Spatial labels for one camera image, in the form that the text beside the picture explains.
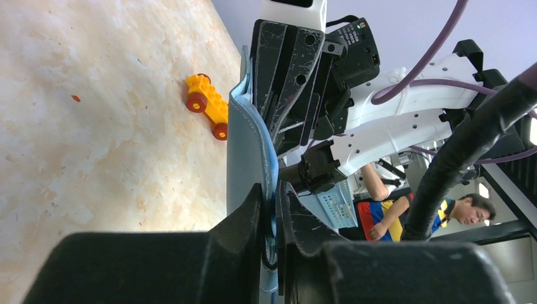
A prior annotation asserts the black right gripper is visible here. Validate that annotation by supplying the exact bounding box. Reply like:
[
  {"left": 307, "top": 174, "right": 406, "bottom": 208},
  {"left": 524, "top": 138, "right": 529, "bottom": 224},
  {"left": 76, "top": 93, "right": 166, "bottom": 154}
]
[{"left": 250, "top": 16, "right": 380, "bottom": 158}]

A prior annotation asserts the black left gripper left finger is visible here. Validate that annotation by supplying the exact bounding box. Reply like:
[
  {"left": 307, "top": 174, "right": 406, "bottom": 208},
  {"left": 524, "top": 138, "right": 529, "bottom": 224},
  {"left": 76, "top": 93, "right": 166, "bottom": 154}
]
[{"left": 24, "top": 184, "right": 263, "bottom": 303}]

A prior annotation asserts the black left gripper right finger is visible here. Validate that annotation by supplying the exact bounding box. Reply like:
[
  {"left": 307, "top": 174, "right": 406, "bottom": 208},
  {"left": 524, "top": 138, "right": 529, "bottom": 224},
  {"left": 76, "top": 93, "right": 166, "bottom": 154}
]
[{"left": 275, "top": 182, "right": 515, "bottom": 303}]

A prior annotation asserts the teal card holder wallet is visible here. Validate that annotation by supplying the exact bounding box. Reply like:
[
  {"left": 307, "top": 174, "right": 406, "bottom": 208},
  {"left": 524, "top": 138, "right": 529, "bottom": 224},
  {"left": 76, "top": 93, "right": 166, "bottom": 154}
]
[{"left": 227, "top": 46, "right": 279, "bottom": 303}]

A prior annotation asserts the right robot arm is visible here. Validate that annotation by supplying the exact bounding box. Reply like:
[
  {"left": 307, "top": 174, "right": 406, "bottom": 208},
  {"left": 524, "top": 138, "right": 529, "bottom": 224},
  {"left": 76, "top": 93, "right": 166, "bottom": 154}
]
[{"left": 227, "top": 1, "right": 536, "bottom": 195}]

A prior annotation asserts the blue perforated basket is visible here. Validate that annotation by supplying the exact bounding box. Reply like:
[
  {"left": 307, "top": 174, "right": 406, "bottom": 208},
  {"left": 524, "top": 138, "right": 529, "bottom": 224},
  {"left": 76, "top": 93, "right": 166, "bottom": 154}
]
[{"left": 299, "top": 180, "right": 358, "bottom": 230}]

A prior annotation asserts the person in striped shirt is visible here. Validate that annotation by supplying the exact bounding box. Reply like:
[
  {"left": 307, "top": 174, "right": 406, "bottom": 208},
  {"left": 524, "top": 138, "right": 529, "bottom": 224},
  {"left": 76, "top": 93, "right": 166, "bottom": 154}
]
[{"left": 339, "top": 164, "right": 496, "bottom": 242}]

